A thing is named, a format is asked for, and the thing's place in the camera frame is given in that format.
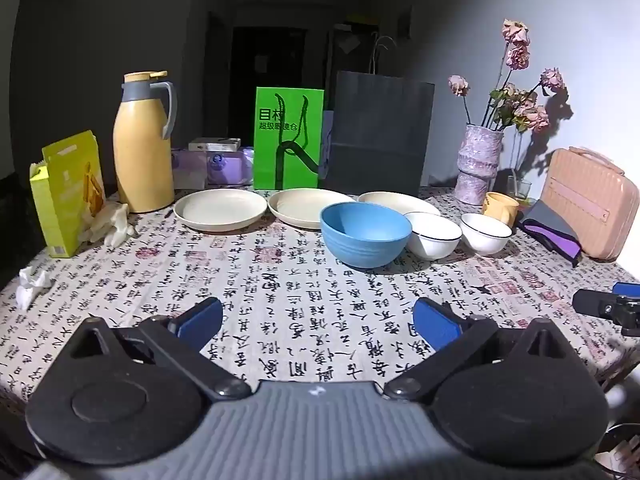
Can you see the cream plate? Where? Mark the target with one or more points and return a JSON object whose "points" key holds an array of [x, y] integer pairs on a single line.
{"points": [[395, 201], [300, 207], [220, 210]]}

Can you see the dried pink flowers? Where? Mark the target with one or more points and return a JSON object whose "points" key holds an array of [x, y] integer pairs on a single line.
{"points": [[517, 55]]}

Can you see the grey and purple cloth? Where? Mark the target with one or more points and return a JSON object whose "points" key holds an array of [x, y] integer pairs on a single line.
{"points": [[550, 232]]}

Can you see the yellow mug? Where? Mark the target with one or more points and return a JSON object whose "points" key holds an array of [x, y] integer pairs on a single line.
{"points": [[500, 207]]}

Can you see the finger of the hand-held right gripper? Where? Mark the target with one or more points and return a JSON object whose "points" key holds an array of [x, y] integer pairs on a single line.
{"points": [[597, 302], [627, 290]]}

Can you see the black paper bag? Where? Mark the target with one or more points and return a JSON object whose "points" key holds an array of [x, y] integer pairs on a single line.
{"points": [[375, 135]]}

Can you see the crumpled white glove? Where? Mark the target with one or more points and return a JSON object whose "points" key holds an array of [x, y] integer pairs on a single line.
{"points": [[112, 225]]}

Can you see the blue bowl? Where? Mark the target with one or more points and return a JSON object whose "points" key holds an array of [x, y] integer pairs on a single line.
{"points": [[365, 245]]}

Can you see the lavender tissue pack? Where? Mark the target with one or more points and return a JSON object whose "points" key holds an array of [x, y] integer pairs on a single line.
{"points": [[230, 167], [190, 170]]}

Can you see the clear glass cup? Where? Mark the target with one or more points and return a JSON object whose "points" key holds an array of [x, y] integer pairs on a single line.
{"points": [[520, 190]]}

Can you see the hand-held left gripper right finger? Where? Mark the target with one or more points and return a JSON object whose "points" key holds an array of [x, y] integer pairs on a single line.
{"points": [[435, 322]]}

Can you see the green paper bag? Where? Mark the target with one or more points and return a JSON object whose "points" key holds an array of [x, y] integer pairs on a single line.
{"points": [[270, 160]]}

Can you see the yellow snack box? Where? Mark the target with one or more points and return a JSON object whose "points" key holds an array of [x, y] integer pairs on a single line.
{"points": [[65, 195]]}

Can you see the purple ceramic vase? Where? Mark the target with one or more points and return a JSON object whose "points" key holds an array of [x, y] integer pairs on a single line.
{"points": [[477, 160]]}

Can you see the lavender cloth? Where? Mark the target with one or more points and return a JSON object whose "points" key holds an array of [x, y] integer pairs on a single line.
{"points": [[328, 140]]}

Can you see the yellow thermos jug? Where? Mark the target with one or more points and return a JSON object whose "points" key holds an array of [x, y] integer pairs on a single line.
{"points": [[140, 160]]}

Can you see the pink small suitcase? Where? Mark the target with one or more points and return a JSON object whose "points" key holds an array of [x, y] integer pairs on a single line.
{"points": [[590, 200]]}

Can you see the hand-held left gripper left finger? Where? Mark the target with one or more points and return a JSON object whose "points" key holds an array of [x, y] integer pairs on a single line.
{"points": [[200, 322]]}

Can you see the printed calligraphy tablecloth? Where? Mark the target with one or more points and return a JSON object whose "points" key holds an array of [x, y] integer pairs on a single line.
{"points": [[300, 285]]}

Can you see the white bowl with black rim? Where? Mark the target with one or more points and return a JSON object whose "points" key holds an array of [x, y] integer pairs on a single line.
{"points": [[485, 240], [432, 245]]}

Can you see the crumpled white tissue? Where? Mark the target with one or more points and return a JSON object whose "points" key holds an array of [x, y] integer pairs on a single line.
{"points": [[32, 285]]}

